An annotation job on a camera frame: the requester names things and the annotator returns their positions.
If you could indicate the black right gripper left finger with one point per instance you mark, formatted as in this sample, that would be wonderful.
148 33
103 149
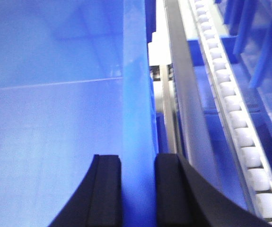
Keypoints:
97 202

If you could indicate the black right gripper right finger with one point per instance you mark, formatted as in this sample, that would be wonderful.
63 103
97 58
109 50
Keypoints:
186 199

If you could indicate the blue plastic bin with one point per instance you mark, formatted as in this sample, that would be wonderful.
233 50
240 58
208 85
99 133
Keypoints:
74 82

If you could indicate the white roller track strip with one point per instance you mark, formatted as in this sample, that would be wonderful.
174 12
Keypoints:
252 164

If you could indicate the right neighbouring blue bin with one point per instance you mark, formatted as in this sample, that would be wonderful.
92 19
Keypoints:
249 23

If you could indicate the dark metal divider rail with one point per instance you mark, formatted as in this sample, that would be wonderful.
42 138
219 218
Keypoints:
195 133

